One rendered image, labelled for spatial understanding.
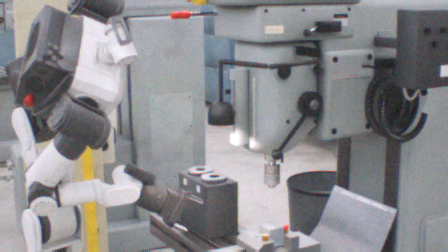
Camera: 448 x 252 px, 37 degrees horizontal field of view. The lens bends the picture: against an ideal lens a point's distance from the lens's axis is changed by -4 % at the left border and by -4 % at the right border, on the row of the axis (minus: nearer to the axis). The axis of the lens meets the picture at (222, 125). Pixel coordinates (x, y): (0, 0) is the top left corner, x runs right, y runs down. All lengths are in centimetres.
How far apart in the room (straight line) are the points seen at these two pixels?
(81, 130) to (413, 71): 88
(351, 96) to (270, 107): 26
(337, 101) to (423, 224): 52
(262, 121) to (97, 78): 47
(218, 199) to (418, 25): 93
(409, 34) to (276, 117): 42
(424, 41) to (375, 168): 57
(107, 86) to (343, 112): 67
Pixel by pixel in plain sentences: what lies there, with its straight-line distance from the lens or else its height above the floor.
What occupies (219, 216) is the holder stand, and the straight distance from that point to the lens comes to 235.
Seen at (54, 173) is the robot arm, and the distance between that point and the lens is 195.
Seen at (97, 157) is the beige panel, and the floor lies 89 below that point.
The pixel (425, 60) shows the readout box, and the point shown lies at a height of 159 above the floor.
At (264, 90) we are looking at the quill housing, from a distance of 188.
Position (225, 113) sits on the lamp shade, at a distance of 183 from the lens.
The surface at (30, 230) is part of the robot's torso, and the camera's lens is 233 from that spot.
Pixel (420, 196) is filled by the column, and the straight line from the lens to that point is 220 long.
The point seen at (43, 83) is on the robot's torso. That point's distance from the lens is 197.
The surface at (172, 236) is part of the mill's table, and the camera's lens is 249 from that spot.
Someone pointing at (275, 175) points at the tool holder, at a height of 124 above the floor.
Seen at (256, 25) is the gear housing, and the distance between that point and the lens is 181.
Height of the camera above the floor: 180
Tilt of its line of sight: 12 degrees down
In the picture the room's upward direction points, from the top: 1 degrees counter-clockwise
